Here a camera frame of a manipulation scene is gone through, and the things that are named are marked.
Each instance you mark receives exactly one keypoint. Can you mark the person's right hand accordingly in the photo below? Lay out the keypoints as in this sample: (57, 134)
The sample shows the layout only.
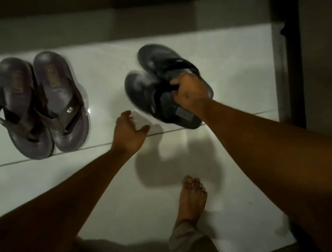
(193, 93)

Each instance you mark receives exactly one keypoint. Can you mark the person's left hand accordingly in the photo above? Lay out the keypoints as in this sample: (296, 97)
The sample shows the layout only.
(127, 137)

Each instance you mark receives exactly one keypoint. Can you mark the person's left thumb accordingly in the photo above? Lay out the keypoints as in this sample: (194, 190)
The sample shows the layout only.
(144, 129)

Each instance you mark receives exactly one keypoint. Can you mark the person's right fingers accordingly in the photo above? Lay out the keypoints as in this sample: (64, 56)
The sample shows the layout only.
(179, 83)

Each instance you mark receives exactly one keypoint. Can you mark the black sandal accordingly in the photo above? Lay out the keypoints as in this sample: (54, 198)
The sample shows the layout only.
(145, 90)
(160, 61)

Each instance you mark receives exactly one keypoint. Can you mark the person's left forearm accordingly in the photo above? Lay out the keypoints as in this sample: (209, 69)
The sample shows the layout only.
(64, 202)

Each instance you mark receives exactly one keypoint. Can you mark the person's right forearm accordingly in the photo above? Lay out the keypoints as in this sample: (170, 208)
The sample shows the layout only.
(264, 155)

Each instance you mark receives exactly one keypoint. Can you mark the person's bare foot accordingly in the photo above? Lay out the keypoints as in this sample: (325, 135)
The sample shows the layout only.
(192, 200)

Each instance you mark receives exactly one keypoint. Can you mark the brown leather sandal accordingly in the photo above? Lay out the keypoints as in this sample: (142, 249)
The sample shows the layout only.
(59, 90)
(18, 103)

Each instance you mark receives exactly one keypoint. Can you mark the person's grey trouser leg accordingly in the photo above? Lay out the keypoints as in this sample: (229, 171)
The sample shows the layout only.
(189, 240)

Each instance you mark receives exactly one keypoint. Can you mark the dark door frame post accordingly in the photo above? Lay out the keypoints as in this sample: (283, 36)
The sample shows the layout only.
(290, 65)

